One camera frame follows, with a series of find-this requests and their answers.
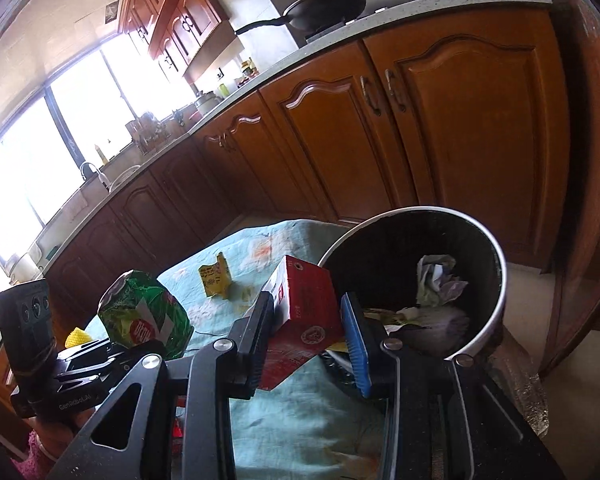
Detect kitchen window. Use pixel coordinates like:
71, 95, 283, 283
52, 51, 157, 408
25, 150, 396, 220
0, 35, 201, 281

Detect white rice cooker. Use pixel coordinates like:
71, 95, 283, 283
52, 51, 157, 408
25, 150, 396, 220
194, 91, 222, 117

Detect white rimmed black trash bin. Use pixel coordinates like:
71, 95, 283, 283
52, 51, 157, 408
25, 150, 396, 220
317, 206, 507, 361

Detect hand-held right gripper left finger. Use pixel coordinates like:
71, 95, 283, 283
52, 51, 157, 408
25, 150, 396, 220
47, 291, 276, 480

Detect wooden lower cabinets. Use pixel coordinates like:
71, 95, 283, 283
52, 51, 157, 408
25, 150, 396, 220
0, 7, 573, 331

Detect black wok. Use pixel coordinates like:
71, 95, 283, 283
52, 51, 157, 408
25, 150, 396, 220
235, 0, 372, 37

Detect white kettle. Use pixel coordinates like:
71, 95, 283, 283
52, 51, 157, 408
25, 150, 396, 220
5, 252, 43, 283

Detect person's left hand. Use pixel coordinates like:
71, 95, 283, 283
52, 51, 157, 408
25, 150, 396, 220
32, 407, 98, 466

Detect wooden upper cabinets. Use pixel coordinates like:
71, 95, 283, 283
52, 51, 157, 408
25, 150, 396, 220
117, 0, 246, 83

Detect large white foam fruit net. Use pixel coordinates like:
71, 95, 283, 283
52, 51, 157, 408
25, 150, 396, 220
405, 305, 473, 356

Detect utensil rack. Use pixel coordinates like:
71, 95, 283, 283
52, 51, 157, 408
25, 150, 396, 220
126, 112, 172, 155

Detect red paper carton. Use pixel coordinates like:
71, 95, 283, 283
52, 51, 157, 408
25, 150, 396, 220
252, 255, 346, 392

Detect person's left forearm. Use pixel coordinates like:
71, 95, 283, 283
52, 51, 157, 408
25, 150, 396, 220
12, 430, 56, 480

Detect small yellow wrapper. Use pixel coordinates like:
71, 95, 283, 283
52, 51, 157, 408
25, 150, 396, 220
198, 252, 232, 300

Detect chrome faucet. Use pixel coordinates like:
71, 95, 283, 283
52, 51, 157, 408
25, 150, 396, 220
80, 161, 112, 192

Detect teal floral tablecloth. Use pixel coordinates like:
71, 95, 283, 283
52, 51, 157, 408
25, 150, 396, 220
82, 217, 396, 480

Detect yellow foam fruit net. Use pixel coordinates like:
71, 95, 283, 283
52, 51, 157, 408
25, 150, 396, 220
65, 327, 93, 350

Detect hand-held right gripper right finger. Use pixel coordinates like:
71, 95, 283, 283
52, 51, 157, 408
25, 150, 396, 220
340, 291, 476, 480

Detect wooden cabinets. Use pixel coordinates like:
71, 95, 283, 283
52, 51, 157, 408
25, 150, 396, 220
117, 0, 246, 83
0, 7, 573, 331

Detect grey speckled countertop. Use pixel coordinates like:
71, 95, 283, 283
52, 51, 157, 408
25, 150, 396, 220
0, 0, 551, 311

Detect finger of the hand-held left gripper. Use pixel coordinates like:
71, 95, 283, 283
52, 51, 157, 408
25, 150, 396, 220
55, 339, 167, 381

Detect green snack bag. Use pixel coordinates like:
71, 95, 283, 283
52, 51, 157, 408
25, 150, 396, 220
97, 270, 193, 360

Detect printed paper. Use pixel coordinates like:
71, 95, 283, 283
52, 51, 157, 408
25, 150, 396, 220
416, 254, 468, 307

